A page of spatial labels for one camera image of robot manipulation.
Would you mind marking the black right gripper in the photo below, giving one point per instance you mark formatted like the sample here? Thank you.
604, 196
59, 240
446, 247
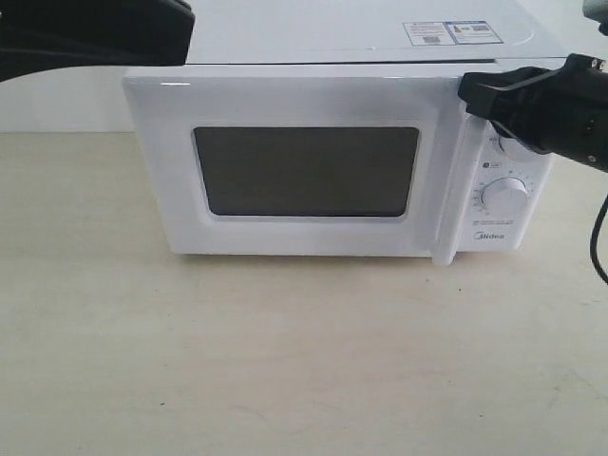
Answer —
561, 111

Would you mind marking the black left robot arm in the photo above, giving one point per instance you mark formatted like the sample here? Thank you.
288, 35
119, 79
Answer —
41, 35

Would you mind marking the white printed label sticker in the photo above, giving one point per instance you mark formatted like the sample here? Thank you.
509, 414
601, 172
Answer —
451, 33

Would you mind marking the white microwave oven body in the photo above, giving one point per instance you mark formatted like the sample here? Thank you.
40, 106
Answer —
229, 33

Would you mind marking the upper white control knob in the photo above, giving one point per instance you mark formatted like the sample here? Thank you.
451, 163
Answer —
513, 150

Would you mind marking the lower white timer knob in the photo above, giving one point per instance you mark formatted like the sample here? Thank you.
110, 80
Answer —
505, 197

